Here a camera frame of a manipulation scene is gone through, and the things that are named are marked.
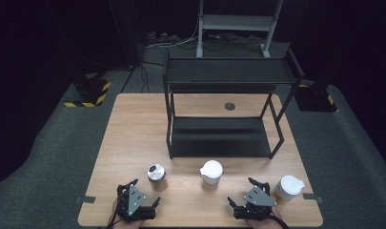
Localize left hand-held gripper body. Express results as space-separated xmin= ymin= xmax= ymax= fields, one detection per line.
xmin=115 ymin=182 xmax=157 ymax=222

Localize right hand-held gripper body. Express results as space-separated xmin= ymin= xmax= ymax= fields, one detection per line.
xmin=233 ymin=185 xmax=278 ymax=221

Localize silver-lidded glass jar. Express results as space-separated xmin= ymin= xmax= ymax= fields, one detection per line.
xmin=146 ymin=163 xmax=169 ymax=193

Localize white-lidded jar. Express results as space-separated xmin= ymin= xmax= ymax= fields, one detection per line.
xmin=271 ymin=175 xmax=306 ymax=206
xmin=199 ymin=159 xmax=224 ymax=193

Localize black metal shelf rack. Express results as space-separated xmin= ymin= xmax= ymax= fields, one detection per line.
xmin=162 ymin=47 xmax=306 ymax=160

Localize person's right hand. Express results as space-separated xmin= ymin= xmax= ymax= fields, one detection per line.
xmin=246 ymin=206 xmax=284 ymax=229

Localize person's left hand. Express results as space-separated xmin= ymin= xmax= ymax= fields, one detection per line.
xmin=108 ymin=203 xmax=141 ymax=229

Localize grey tape strip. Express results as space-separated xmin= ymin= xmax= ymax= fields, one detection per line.
xmin=302 ymin=193 xmax=324 ymax=204
xmin=75 ymin=195 xmax=96 ymax=204

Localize black yellow striped base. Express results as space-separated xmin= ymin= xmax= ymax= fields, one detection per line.
xmin=295 ymin=83 xmax=338 ymax=113
xmin=63 ymin=78 xmax=112 ymax=109

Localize black power strip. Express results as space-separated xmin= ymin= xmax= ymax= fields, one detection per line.
xmin=146 ymin=31 xmax=182 ymax=44

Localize grey metal stand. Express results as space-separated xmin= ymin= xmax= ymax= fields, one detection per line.
xmin=195 ymin=0 xmax=284 ymax=59

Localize right hand-held gripper cable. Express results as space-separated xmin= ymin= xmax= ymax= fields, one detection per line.
xmin=266 ymin=212 xmax=290 ymax=229

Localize hand-held gripper cable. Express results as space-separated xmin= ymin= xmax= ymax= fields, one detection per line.
xmin=105 ymin=197 xmax=123 ymax=229
xmin=266 ymin=212 xmax=290 ymax=229

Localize left hand-held gripper cable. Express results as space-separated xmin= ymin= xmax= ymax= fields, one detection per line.
xmin=105 ymin=197 xmax=123 ymax=229

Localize black floor cable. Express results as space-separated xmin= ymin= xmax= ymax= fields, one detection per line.
xmin=138 ymin=61 xmax=165 ymax=94

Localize tangled black cables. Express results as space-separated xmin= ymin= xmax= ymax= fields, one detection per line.
xmin=202 ymin=31 xmax=265 ymax=52

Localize white cable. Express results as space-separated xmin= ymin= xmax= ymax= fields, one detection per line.
xmin=146 ymin=18 xmax=202 ymax=50

